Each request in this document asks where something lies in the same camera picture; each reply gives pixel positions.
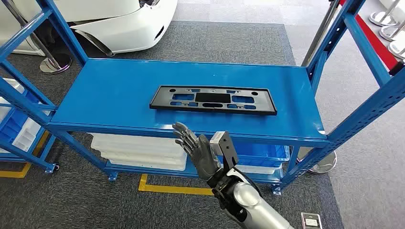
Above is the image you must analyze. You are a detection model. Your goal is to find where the chrome stanchion post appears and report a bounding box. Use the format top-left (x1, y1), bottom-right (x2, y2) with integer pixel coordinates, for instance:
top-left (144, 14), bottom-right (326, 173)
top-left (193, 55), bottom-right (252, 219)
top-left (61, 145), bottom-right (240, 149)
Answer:
top-left (2, 0), bottom-right (73, 75)
top-left (369, 0), bottom-right (401, 28)
top-left (387, 39), bottom-right (405, 60)
top-left (379, 22), bottom-right (405, 42)
top-left (297, 0), bottom-right (341, 175)

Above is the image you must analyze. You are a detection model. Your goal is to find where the silver floor socket box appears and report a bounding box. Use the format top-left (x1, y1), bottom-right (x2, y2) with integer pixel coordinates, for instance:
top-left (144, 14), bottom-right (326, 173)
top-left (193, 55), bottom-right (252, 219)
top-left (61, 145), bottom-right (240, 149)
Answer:
top-left (300, 212), bottom-right (323, 229)

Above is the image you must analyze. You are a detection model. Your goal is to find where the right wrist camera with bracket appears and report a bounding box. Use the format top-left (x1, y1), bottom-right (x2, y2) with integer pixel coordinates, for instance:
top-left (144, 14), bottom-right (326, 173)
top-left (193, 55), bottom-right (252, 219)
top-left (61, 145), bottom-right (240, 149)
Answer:
top-left (209, 131), bottom-right (240, 171)

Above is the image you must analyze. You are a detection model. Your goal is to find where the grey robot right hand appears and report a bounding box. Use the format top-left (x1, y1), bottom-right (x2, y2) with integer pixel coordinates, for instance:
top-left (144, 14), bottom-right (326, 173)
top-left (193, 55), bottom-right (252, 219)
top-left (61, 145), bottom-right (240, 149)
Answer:
top-left (172, 121), bottom-right (223, 182)

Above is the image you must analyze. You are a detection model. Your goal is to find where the white divided tray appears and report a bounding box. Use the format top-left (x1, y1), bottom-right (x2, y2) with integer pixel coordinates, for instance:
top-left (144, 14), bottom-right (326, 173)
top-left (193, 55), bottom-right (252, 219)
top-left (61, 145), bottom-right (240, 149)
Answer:
top-left (12, 117), bottom-right (43, 152)

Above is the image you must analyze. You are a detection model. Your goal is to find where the yellow floor tape marking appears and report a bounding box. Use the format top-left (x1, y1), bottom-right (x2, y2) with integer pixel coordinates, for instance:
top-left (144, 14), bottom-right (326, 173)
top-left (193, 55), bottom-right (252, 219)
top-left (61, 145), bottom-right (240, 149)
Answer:
top-left (138, 174), bottom-right (214, 196)
top-left (0, 130), bottom-right (51, 179)

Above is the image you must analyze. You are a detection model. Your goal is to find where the white car body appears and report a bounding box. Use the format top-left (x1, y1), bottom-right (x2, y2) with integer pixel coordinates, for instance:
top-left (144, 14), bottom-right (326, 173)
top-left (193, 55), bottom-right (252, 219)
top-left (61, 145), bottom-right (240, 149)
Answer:
top-left (0, 0), bottom-right (179, 58)

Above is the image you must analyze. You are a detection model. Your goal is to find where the translucent white plastic bin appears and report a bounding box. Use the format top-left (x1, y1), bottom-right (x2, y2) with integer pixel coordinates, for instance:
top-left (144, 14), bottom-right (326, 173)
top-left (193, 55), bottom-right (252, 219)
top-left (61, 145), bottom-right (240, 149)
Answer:
top-left (99, 150), bottom-right (189, 165)
top-left (88, 133), bottom-right (190, 158)
top-left (107, 158), bottom-right (188, 172)

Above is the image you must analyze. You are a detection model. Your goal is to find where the blue metal shelf rack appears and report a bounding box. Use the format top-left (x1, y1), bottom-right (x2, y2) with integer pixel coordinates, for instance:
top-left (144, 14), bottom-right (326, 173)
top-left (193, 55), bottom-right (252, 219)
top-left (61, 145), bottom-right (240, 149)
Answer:
top-left (0, 94), bottom-right (59, 175)
top-left (0, 0), bottom-right (405, 197)

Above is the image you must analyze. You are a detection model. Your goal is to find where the black plastic plate frame part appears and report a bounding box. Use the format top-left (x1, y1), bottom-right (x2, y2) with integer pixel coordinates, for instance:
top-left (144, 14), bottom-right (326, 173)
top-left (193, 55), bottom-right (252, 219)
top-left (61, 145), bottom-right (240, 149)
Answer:
top-left (149, 85), bottom-right (278, 116)

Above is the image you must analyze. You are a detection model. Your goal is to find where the red carpet strip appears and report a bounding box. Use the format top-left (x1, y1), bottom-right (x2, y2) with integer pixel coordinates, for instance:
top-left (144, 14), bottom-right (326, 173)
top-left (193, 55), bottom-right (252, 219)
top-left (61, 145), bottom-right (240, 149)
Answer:
top-left (338, 0), bottom-right (400, 71)

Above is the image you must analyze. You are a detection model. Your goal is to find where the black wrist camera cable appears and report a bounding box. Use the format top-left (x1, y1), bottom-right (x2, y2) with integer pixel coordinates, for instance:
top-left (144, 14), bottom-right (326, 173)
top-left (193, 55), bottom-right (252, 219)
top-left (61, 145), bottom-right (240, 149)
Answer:
top-left (235, 174), bottom-right (263, 198)

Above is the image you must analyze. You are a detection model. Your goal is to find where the blue plastic bin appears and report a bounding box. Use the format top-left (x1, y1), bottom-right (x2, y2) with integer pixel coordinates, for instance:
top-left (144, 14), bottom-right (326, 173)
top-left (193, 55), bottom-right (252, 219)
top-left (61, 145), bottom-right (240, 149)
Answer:
top-left (232, 142), bottom-right (290, 168)
top-left (0, 90), bottom-right (40, 143)

